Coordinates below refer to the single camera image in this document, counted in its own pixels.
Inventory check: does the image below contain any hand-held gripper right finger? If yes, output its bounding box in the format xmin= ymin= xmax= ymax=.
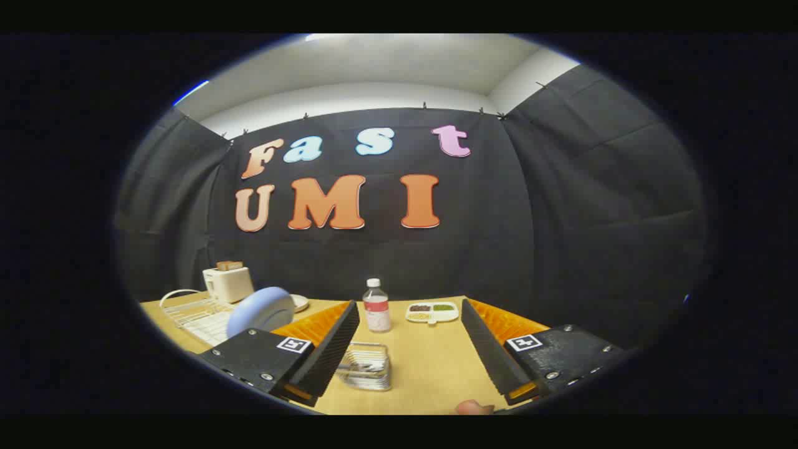
xmin=460 ymin=298 xmax=625 ymax=405

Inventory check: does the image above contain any white divided condiment dish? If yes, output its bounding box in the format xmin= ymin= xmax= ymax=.
xmin=405 ymin=302 xmax=459 ymax=325

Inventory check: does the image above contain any spoon with white end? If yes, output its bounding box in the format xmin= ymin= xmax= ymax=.
xmin=343 ymin=359 xmax=387 ymax=377

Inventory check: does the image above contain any white toaster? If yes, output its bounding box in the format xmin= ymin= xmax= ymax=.
xmin=203 ymin=267 xmax=255 ymax=304

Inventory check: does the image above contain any clear plastic water bottle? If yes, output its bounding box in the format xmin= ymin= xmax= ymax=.
xmin=363 ymin=278 xmax=392 ymax=333

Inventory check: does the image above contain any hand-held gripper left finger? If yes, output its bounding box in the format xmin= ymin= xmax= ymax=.
xmin=198 ymin=300 xmax=361 ymax=407

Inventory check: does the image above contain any white wire dish rack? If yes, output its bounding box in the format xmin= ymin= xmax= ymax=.
xmin=160 ymin=289 xmax=241 ymax=347

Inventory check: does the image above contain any blue plate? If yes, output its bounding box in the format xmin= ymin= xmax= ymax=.
xmin=226 ymin=287 xmax=295 ymax=339

